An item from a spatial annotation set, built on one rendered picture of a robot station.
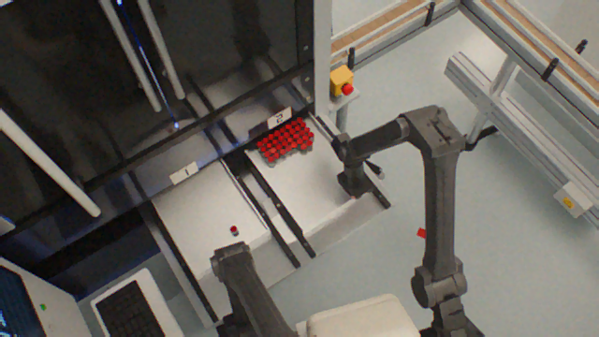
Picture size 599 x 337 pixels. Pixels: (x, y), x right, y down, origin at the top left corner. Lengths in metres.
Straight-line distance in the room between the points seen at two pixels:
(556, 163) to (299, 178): 1.08
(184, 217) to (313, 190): 0.42
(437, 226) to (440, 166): 0.14
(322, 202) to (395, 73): 1.51
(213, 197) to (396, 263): 1.13
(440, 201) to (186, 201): 0.91
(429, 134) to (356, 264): 1.56
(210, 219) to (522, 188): 1.70
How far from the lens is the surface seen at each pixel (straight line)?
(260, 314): 0.93
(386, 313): 1.11
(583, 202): 2.28
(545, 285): 2.72
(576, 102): 2.03
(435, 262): 1.18
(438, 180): 1.07
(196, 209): 1.72
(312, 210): 1.67
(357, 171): 1.49
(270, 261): 1.63
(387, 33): 2.00
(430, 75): 3.08
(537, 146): 2.33
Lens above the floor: 2.43
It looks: 64 degrees down
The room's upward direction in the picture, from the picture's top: 4 degrees counter-clockwise
